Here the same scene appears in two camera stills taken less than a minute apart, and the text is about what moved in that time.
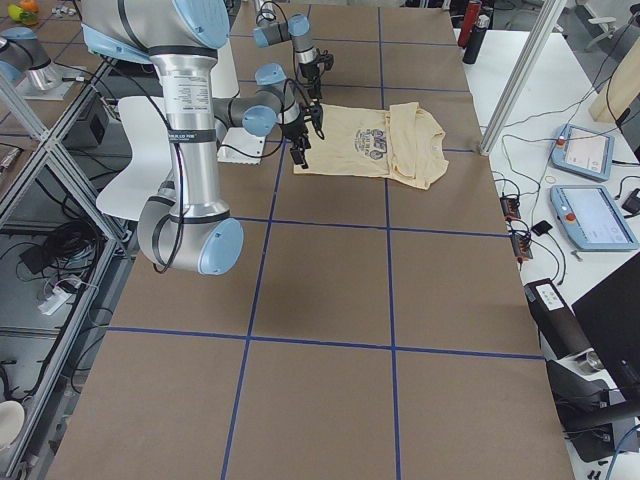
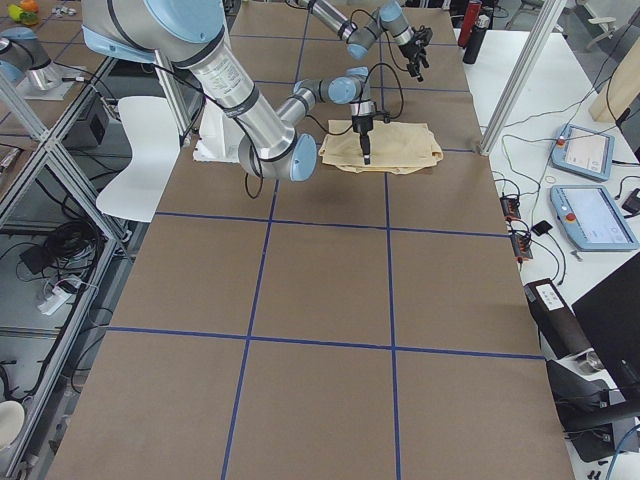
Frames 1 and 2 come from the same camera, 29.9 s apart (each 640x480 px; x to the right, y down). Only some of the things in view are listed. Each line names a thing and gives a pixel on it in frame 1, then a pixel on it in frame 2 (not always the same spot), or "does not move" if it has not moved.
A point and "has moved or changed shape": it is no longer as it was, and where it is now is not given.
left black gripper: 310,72 → 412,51
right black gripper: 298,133 → 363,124
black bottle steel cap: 476,39 does not move
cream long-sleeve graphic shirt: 403,143 has moved or changed shape
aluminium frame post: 547,17 does not move
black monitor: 609,315 does not move
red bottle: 470,20 does not move
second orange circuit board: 521,247 does not move
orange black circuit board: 510,207 does not move
